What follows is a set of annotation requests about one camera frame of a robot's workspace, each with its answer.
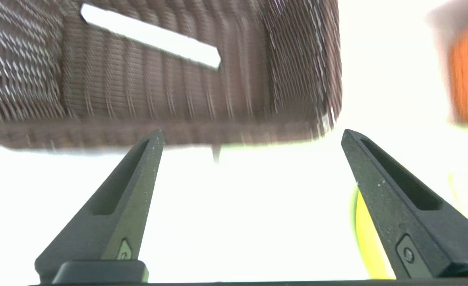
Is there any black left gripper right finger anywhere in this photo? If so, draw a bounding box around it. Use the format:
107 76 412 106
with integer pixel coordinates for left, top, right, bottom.
341 128 468 280

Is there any yellow banana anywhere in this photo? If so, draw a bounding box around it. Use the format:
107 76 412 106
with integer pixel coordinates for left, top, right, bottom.
351 185 395 280

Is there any white marker pen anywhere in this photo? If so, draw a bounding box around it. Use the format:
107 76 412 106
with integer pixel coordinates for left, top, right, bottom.
80 3 222 71

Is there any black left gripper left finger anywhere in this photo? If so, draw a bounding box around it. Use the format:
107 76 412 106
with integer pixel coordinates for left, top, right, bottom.
35 128 165 282

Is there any dark brown wicker basket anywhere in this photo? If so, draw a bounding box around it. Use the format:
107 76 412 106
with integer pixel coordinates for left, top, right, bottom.
0 0 342 151

